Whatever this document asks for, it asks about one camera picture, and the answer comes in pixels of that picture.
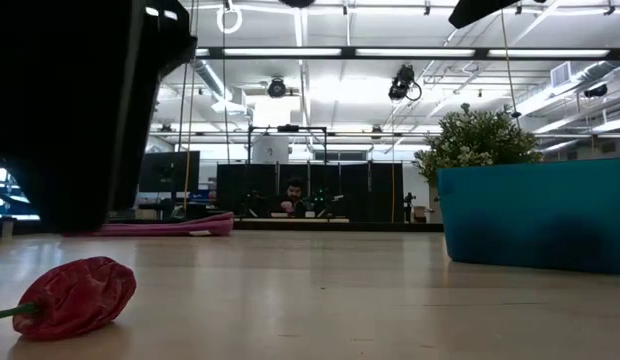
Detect black ceiling cord reel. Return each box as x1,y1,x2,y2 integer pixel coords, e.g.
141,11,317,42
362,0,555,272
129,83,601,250
266,77,289,99
387,63,423,102

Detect black monitor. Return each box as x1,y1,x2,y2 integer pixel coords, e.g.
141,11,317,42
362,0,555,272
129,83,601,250
137,150,201,194

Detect person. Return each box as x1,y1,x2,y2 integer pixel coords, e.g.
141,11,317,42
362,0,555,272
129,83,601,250
275,177,314,219

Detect yellow hanging cable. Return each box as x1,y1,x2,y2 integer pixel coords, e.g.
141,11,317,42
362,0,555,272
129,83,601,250
181,49,200,209

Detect potted green plant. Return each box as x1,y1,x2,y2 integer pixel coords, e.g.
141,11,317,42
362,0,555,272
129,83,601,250
413,103,544,225

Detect black metal stand frame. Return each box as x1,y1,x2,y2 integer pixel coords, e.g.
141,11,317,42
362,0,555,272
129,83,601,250
246,124,329,165

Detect white ceiling vent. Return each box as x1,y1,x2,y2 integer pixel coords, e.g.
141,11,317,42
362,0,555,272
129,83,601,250
549,60,574,89

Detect silver ventilation duct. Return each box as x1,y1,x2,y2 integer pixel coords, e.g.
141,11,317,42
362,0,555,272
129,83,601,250
192,58,236,109

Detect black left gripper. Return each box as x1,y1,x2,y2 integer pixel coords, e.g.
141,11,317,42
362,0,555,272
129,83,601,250
0,0,199,234

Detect blue plastic tupperware container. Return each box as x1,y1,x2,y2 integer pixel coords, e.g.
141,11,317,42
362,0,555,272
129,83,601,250
437,157,620,276

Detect white cylindrical tank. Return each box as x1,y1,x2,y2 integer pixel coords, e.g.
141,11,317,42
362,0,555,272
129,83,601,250
251,135,291,165

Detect white hanging ring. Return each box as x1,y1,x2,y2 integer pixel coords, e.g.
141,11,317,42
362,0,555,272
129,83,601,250
215,3,244,35

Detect red toy chili pepper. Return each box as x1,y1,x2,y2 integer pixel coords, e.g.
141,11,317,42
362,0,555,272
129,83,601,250
0,256,138,343

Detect purple rectangular block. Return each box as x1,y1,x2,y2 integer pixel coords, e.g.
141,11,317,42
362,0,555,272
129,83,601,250
64,211,235,238

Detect black partition panels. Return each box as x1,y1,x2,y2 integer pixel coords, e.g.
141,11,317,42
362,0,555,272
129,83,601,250
216,160,405,224

